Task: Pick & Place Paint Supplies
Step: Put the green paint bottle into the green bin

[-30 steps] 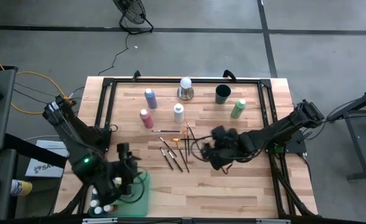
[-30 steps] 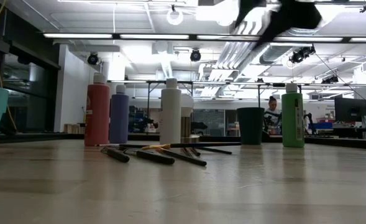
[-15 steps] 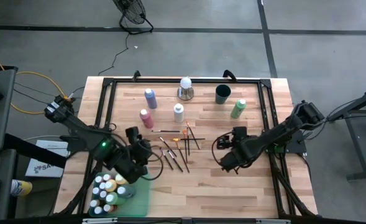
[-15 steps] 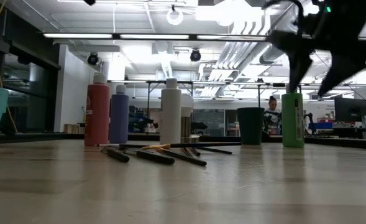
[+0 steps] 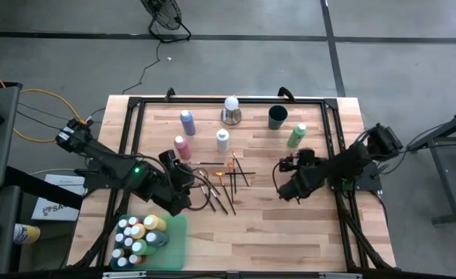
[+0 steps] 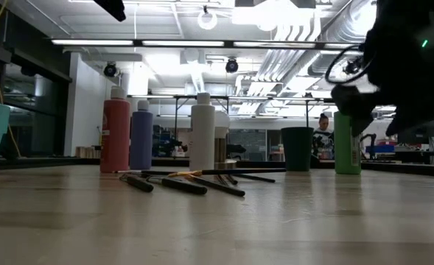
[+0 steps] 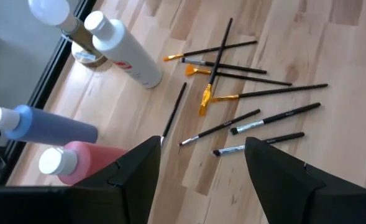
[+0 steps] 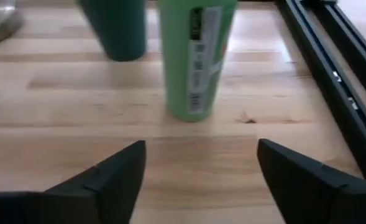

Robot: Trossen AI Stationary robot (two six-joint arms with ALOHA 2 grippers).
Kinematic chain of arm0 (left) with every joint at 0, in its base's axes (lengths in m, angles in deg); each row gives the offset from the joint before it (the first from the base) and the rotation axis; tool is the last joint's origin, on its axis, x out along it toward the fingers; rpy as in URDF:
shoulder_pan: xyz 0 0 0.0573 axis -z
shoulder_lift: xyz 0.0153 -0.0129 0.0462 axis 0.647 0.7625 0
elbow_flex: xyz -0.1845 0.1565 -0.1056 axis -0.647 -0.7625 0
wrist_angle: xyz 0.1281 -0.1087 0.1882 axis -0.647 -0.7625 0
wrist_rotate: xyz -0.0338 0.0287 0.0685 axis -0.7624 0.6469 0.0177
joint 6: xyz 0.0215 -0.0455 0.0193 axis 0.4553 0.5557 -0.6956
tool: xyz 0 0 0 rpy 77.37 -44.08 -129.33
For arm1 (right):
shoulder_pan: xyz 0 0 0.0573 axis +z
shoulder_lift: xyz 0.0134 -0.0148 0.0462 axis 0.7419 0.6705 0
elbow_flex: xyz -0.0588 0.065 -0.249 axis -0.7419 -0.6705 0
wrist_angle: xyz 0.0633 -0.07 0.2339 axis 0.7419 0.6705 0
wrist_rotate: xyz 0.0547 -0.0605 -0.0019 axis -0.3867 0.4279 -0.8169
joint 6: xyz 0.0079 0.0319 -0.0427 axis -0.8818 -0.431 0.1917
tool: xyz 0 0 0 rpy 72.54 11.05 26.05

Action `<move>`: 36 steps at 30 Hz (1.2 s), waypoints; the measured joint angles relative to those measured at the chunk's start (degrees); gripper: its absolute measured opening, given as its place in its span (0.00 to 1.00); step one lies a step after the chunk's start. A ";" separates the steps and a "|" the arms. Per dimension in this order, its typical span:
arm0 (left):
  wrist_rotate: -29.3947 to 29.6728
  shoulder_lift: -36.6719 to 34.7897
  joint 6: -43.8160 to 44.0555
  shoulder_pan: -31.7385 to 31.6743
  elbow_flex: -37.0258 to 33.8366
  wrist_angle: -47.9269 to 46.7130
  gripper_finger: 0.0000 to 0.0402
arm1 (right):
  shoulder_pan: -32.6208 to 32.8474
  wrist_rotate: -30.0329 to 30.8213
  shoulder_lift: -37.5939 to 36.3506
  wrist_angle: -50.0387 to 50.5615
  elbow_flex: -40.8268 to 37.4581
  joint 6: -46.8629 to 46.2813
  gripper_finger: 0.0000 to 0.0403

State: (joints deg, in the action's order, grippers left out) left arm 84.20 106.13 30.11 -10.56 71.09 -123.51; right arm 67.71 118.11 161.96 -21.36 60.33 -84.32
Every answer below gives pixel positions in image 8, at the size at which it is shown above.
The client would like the dark green cup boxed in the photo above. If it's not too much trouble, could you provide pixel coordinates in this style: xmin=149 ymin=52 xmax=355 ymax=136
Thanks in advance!
xmin=76 ymin=0 xmax=148 ymax=62

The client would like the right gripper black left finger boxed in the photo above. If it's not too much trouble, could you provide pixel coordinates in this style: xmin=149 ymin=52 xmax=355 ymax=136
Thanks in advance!
xmin=42 ymin=139 xmax=147 ymax=224

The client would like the large light green paint bottle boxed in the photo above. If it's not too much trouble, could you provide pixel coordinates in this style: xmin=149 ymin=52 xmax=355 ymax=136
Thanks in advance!
xmin=157 ymin=0 xmax=239 ymax=123

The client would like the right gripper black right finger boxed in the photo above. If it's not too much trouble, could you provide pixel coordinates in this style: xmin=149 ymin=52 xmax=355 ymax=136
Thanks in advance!
xmin=257 ymin=138 xmax=366 ymax=224

